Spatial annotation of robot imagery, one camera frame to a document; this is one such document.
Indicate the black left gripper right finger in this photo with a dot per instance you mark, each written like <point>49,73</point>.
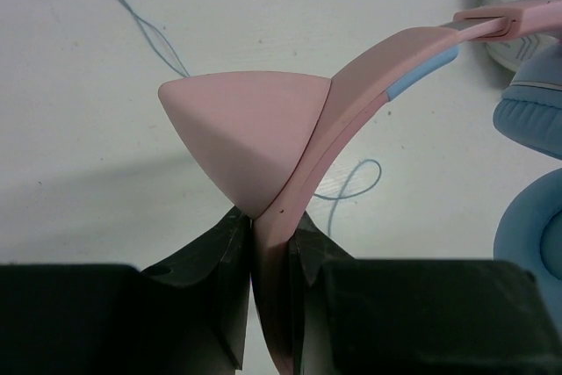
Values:
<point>411,316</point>

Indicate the pink blue cat-ear headphones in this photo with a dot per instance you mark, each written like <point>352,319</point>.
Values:
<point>267,138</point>

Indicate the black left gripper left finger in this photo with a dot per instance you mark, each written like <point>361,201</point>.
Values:
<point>186,314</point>

